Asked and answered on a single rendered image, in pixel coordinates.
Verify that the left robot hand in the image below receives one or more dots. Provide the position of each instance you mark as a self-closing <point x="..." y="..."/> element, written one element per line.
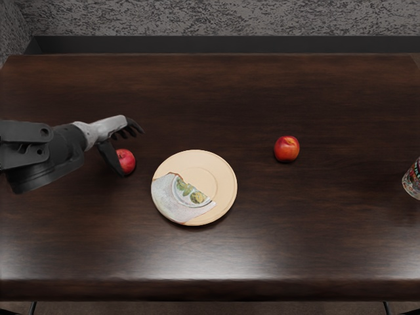
<point x="105" y="129"/>

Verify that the beige plate with printed pattern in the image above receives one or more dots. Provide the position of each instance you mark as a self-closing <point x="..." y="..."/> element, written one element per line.
<point x="200" y="183"/>

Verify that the small dark red apple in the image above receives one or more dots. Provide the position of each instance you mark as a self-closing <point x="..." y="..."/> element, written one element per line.
<point x="128" y="160"/>

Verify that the red and yellow peach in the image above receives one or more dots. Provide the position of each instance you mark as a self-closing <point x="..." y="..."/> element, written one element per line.
<point x="286" y="148"/>

